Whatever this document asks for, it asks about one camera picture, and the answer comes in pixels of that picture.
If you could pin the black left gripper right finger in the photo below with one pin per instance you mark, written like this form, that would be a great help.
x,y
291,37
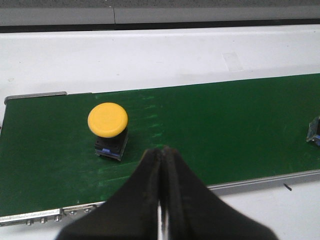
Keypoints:
x,y
196,213

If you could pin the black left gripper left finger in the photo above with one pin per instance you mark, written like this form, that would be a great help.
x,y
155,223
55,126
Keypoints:
x,y
130,214

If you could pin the yellow push button switch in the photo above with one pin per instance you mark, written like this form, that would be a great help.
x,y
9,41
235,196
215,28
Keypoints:
x,y
108,121

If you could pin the push button switch base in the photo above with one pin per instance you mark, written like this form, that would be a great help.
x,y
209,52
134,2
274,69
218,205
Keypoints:
x,y
313,134

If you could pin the green conveyor belt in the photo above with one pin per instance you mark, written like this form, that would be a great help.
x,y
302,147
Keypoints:
x,y
200,130

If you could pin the small black screw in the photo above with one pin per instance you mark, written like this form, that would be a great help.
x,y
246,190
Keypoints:
x,y
287,187

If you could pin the grey granite counter slab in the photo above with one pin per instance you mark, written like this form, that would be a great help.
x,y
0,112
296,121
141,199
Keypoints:
x,y
91,12

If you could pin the aluminium conveyor frame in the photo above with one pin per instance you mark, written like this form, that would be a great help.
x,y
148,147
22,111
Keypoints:
x,y
225,187

